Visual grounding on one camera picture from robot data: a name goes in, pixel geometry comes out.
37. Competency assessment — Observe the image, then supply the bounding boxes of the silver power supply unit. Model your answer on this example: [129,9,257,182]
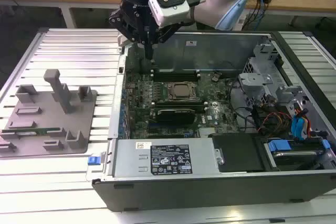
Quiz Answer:
[112,139,220,178]

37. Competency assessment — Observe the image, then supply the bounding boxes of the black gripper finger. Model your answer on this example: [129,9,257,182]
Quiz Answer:
[108,3,151,59]
[149,21,182,59]

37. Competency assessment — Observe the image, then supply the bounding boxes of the thin blue cable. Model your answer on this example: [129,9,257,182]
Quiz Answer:
[257,0,266,27]

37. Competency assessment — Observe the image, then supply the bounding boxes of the silver finned heat sink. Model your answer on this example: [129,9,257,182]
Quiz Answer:
[198,127,219,139]

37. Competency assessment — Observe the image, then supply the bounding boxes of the black open PC case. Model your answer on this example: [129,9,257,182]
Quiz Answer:
[86,28,336,212]

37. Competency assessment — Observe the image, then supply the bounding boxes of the black RAM slot bank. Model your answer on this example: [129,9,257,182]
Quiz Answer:
[152,68,201,82]
[151,99,206,110]

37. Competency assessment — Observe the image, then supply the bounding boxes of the green RAM stick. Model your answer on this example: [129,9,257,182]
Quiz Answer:
[1,127,61,134]
[156,69,197,73]

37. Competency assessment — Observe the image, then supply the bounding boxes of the black graphics card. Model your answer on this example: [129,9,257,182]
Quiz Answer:
[156,108,196,125]

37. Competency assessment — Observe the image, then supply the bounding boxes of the red yellow black wire bundle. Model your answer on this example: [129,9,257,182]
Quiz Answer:
[256,112,292,133]

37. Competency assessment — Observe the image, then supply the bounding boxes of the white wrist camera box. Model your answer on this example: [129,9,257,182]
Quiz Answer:
[148,0,190,28]

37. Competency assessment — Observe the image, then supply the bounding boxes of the silver CPU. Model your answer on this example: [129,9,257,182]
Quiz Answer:
[173,84,190,98]

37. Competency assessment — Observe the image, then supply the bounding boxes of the blue flat data wire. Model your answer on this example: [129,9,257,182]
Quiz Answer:
[290,115,307,141]

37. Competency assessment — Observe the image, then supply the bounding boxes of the black plastic shroud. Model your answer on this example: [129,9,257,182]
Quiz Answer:
[209,133,265,174]

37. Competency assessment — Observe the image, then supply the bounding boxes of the grey metal drive cage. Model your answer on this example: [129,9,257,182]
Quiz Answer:
[238,42,285,110]

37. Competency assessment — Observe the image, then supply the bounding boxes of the metal CPU socket cover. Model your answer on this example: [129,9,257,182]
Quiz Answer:
[166,80,198,102]

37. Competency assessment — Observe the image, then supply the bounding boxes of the grey parts rack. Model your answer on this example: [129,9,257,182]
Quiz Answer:
[0,68,98,157]

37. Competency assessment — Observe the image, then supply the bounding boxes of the blue case latch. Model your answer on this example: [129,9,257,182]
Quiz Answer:
[88,156,102,167]

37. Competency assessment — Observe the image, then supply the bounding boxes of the green motherboard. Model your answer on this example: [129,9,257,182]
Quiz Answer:
[123,71,242,140]

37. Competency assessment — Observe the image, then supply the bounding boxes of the hard disk in blue carrier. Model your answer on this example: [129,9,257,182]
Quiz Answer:
[266,139,330,171]

